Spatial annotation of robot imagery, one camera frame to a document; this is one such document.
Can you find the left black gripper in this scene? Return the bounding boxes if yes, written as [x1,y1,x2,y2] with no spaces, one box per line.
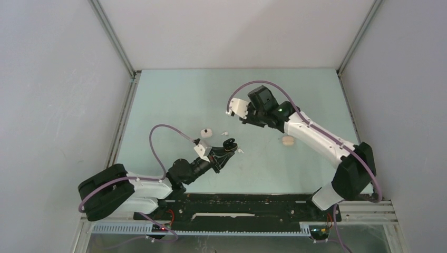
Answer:
[183,146,234,185]

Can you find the white earbud charging case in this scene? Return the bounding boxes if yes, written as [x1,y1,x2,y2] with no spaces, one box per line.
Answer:
[200,128,213,138]

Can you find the pink earbud charging case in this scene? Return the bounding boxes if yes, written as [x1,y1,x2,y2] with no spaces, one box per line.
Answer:
[281,135,295,147]

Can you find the black earbud charging case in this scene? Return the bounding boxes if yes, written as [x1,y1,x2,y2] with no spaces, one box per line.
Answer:
[222,138,238,152]

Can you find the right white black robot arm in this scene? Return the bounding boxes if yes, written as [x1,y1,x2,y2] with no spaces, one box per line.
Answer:
[227,81,382,220]

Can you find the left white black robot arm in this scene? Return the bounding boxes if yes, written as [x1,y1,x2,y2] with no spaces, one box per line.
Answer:
[78,139,238,221]

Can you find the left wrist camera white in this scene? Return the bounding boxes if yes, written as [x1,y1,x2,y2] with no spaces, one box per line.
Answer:
[193,139,212,162]

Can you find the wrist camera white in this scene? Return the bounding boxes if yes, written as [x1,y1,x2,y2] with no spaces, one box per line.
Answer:
[226,98,249,119]
[193,139,212,162]

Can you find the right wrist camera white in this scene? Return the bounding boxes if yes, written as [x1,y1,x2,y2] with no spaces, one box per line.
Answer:
[226,98,249,119]

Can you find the aluminium rail frame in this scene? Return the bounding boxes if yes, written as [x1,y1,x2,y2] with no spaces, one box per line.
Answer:
[71,201,409,252]

